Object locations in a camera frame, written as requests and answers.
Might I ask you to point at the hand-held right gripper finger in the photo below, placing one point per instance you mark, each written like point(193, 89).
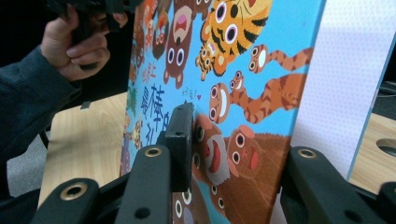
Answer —
point(182, 149)

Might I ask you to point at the colourful animal picture book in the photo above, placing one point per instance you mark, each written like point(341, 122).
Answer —
point(264, 93)

